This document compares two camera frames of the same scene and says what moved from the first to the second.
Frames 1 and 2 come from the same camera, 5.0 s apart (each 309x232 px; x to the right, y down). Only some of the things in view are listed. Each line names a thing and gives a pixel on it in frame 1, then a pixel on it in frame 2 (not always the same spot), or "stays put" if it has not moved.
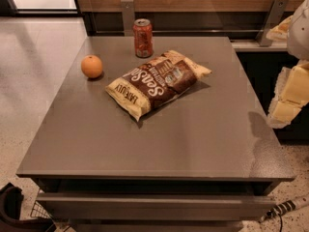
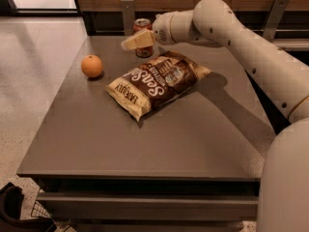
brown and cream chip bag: (154, 81) stays put
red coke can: (143, 38) stays put
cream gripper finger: (291, 94) to (143, 39)
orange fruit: (92, 66) stays put
